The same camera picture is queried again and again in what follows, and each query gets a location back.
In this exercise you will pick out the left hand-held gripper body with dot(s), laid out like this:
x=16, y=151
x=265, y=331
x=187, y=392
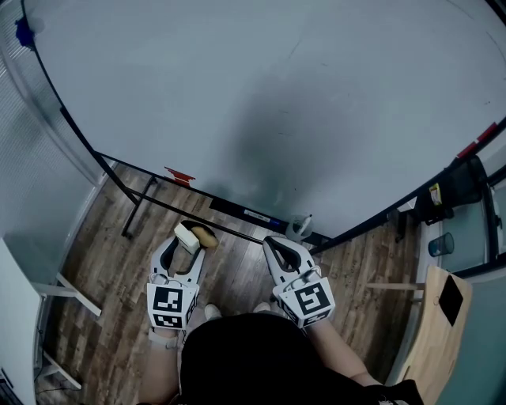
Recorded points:
x=168, y=300

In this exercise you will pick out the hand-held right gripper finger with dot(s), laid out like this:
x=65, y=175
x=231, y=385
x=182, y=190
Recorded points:
x=305, y=257
x=270, y=265

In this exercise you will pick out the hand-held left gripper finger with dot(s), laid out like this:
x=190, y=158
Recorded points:
x=157, y=257
x=199, y=267

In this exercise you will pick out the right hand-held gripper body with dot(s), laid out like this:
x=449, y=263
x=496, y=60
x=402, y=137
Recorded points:
x=312, y=300

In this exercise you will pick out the cream and yellow whiteboard eraser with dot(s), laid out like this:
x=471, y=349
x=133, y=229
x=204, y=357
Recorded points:
x=197, y=237

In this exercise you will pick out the white whiteboard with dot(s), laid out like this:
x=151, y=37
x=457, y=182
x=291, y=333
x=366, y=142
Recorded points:
x=197, y=79

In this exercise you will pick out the person's right forearm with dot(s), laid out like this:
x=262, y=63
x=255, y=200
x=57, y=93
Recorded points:
x=340, y=352

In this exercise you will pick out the person's left forearm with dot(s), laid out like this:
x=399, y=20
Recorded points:
x=160, y=372

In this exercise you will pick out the clear spray bottle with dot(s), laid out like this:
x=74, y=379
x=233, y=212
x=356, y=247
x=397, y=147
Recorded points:
x=298, y=229

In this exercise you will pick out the pale wrist band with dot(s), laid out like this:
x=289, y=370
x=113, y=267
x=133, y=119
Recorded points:
x=164, y=338

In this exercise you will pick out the person's right white shoe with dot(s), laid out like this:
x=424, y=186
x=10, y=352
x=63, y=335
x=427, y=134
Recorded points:
x=261, y=307

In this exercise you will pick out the person's white shoe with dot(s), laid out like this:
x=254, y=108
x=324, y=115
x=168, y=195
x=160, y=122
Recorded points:
x=261, y=307
x=212, y=311

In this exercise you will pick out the person's left white shoe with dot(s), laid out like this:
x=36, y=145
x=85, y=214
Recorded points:
x=212, y=311

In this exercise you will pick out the person's black shirt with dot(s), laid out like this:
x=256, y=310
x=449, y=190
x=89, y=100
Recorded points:
x=257, y=356

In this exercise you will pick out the light wooden table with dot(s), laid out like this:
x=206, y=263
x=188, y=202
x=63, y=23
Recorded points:
x=431, y=356

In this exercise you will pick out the dark mesh wastebasket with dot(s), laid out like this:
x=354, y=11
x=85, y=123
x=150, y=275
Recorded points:
x=440, y=245

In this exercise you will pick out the black flat pad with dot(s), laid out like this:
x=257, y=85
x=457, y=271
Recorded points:
x=450, y=300

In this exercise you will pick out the yellow packet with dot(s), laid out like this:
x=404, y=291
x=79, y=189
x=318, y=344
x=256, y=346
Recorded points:
x=435, y=194

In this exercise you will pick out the white desk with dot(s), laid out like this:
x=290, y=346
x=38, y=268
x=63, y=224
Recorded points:
x=16, y=316

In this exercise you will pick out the black mesh office chair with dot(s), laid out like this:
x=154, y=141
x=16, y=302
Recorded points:
x=462, y=190

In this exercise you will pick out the red strip magnet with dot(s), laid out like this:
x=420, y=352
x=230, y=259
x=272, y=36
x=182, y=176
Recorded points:
x=486, y=132
x=467, y=150

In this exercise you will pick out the blue cloth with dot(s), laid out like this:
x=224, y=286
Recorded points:
x=24, y=33

